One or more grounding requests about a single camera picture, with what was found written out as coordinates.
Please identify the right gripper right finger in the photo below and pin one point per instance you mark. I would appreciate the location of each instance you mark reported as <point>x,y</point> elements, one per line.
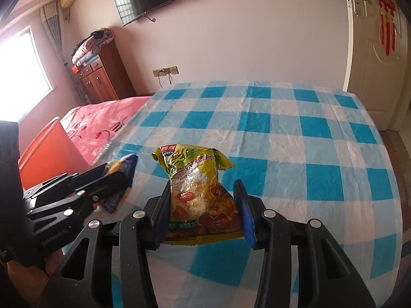
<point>326,276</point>

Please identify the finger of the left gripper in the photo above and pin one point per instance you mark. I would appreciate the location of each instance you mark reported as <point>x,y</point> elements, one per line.
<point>80,180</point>
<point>82,201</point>

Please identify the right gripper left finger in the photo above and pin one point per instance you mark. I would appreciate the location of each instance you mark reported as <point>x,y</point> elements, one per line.
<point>83,278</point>

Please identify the yellow bread packet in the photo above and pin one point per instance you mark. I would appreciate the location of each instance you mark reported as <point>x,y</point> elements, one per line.
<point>120,175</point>

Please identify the yellow chips bag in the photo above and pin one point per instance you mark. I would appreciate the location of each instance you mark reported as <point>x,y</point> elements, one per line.
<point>201,210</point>

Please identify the white bedroom door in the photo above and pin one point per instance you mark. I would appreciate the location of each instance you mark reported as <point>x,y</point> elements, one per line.
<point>375,79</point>

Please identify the orange plastic bucket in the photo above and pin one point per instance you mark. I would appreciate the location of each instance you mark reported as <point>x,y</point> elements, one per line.
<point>50,154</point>

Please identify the pink bed blanket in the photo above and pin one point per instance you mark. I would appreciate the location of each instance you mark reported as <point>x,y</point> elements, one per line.
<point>91,127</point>

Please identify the wooden cabinet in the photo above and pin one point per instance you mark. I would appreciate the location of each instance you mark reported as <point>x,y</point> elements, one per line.
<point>105,78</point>

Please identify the bright window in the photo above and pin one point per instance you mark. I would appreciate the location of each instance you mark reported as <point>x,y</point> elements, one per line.
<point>24,82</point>

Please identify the blue checkered tablecloth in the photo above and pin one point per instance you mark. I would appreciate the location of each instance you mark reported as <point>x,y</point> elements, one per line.
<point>306,151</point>

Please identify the folded blankets stack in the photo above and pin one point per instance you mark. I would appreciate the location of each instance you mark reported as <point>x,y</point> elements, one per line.
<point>90,47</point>

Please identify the grey curtain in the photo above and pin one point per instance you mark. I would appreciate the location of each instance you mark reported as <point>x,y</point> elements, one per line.
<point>49,16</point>

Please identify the red door decoration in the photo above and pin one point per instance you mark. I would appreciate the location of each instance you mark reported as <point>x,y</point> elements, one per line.
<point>385,12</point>

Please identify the wall power outlet strip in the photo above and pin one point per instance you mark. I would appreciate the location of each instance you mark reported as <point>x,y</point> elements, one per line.
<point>173,70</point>

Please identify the door handle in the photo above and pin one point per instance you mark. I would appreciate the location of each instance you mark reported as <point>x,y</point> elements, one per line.
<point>360,5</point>

